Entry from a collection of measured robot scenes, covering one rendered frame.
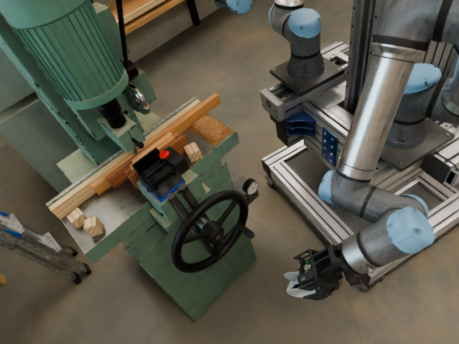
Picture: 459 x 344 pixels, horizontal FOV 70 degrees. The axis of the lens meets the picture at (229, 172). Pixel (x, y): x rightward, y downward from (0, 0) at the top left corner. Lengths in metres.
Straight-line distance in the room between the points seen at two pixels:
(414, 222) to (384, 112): 0.21
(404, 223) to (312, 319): 1.14
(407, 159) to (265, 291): 0.98
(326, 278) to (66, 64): 0.73
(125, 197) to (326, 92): 0.93
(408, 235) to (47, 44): 0.80
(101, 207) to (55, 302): 1.18
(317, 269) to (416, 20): 0.49
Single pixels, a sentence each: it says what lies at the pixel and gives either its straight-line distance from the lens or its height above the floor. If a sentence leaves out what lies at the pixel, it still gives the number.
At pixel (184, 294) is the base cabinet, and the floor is 0.30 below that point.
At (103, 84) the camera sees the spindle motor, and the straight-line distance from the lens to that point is 0.89.
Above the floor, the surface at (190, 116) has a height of 0.94.
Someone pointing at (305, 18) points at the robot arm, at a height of 1.04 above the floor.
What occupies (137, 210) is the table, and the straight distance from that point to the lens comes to 1.03.
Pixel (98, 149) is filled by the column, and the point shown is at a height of 0.91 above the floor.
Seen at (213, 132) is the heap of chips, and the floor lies 0.93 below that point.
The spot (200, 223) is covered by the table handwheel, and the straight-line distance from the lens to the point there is 1.01.
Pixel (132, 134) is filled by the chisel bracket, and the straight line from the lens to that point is 1.02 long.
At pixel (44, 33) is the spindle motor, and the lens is 0.83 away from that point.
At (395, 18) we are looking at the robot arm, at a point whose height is 1.34.
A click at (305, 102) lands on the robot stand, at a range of 1.46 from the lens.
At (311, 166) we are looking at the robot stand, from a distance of 1.89.
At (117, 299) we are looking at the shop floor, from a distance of 2.00.
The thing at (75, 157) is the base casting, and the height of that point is 0.80.
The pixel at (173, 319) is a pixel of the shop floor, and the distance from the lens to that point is 1.84.
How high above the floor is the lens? 1.66
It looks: 49 degrees down
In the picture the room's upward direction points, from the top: 17 degrees counter-clockwise
